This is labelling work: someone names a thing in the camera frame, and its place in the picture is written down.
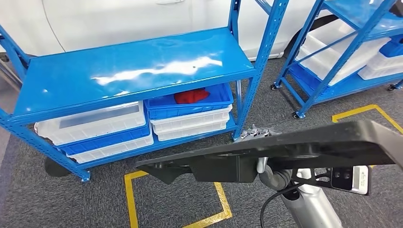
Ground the small blue bin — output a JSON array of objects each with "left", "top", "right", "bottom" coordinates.
[{"left": 379, "top": 34, "right": 403, "bottom": 58}]

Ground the large translucent white bin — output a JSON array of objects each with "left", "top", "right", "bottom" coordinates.
[{"left": 34, "top": 100, "right": 147, "bottom": 147}]

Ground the blue metal shelf rack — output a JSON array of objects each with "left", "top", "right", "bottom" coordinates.
[{"left": 0, "top": 0, "right": 290, "bottom": 183}]

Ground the red cloth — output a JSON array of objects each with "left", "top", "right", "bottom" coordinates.
[{"left": 173, "top": 88, "right": 211, "bottom": 105}]

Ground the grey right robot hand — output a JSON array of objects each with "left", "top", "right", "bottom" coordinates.
[{"left": 240, "top": 124, "right": 283, "bottom": 191}]

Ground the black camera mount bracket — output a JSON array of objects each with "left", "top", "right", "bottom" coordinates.
[{"left": 291, "top": 168, "right": 335, "bottom": 190}]

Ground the blue shelf rack with castors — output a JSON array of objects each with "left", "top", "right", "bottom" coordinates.
[{"left": 270, "top": 0, "right": 403, "bottom": 120}]

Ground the long black plastic car part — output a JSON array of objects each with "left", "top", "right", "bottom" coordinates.
[{"left": 135, "top": 119, "right": 403, "bottom": 185}]

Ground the white car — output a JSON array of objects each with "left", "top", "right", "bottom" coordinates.
[{"left": 0, "top": 0, "right": 336, "bottom": 63}]

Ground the large white storage bin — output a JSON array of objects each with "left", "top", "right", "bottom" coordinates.
[{"left": 295, "top": 19, "right": 392, "bottom": 87}]

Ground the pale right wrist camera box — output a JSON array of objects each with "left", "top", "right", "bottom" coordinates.
[{"left": 330, "top": 165, "right": 372, "bottom": 196}]

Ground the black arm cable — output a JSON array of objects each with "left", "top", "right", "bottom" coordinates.
[{"left": 259, "top": 182, "right": 305, "bottom": 228}]

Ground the blue plastic bin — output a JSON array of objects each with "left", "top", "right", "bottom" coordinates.
[{"left": 58, "top": 124, "right": 153, "bottom": 157}]

